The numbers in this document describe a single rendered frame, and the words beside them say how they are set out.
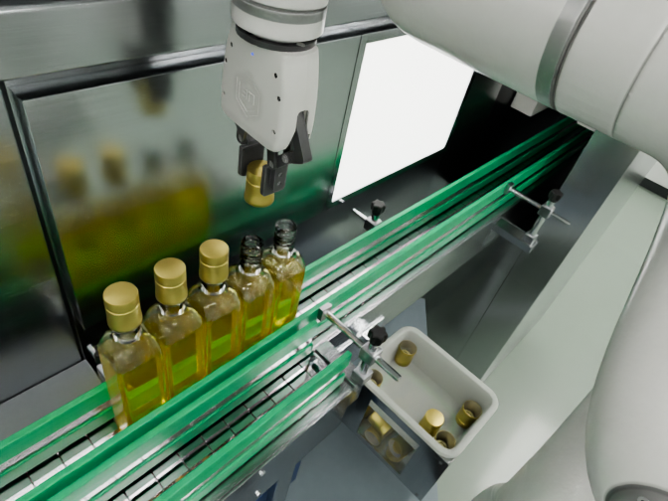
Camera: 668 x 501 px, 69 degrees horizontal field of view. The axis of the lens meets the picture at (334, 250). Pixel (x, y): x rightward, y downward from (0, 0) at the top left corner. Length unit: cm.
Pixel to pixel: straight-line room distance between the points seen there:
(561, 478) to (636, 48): 30
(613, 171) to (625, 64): 113
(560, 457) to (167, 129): 52
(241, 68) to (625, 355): 39
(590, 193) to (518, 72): 114
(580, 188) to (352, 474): 91
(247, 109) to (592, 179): 106
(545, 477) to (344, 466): 70
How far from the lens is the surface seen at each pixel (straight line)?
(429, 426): 92
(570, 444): 44
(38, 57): 54
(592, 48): 28
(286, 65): 46
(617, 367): 28
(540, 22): 28
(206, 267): 59
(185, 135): 64
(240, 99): 52
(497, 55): 30
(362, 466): 111
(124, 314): 55
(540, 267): 157
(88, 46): 55
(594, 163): 140
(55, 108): 55
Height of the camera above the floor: 174
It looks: 42 degrees down
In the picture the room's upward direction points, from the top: 14 degrees clockwise
